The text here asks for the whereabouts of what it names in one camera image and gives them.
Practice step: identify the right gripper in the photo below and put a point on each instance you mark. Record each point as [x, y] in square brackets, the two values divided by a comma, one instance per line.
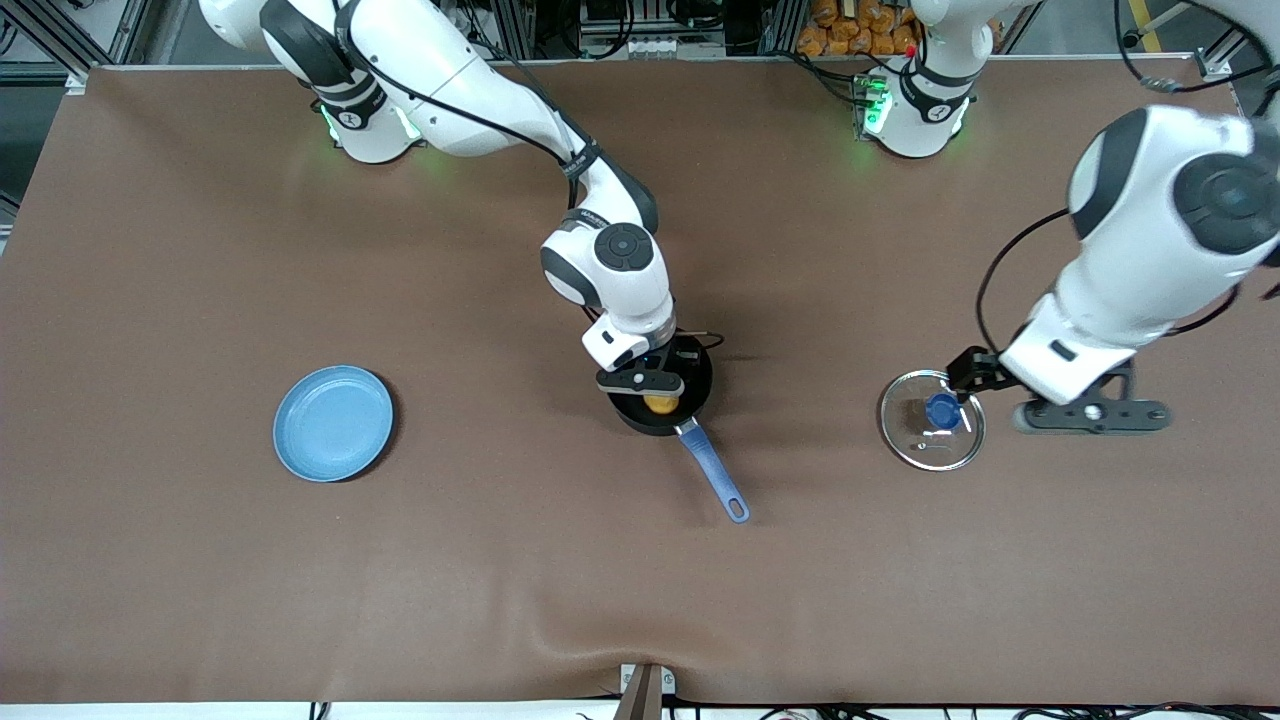
[679, 365]

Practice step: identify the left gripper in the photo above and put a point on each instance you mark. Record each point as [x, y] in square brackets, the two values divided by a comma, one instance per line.
[980, 369]

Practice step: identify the yellow potato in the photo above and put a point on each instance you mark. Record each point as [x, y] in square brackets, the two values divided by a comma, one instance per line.
[660, 404]

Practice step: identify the glass lid with blue knob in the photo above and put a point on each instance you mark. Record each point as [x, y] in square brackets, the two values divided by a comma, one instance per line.
[930, 440]

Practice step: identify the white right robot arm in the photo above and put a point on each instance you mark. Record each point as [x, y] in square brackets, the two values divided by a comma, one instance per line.
[450, 90]

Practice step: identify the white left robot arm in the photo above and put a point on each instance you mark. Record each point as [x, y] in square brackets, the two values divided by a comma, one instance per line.
[1160, 230]

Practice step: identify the metal table clamp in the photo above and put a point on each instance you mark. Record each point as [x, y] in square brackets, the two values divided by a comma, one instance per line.
[645, 690]

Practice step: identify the blue round plate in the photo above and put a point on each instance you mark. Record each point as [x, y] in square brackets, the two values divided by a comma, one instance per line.
[333, 422]

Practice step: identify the bag of orange fruits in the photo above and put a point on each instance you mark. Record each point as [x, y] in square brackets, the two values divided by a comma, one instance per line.
[860, 28]

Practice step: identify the aluminium frame profile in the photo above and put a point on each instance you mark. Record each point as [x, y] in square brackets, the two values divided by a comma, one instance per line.
[1225, 55]
[105, 40]

